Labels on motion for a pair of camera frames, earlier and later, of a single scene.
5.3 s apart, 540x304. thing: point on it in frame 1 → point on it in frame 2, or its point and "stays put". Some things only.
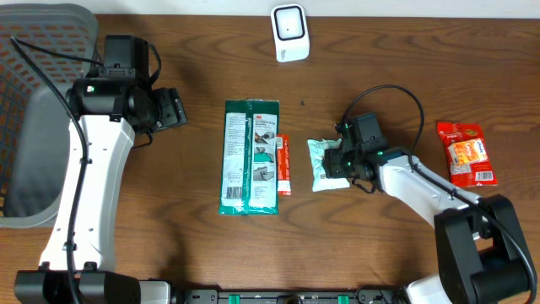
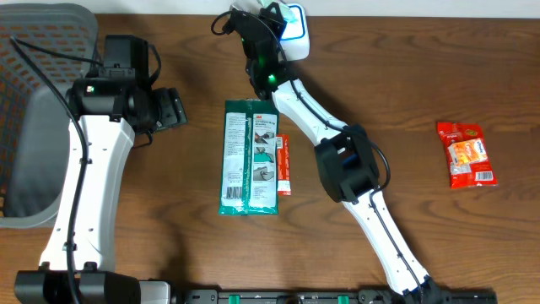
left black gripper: x=171 y=110 stays put
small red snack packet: x=283 y=165 stays put
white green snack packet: x=249 y=171 stays put
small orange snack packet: x=468 y=151 stays put
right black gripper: x=332 y=163 → x=278 y=23
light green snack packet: x=320 y=181 → x=280 y=7
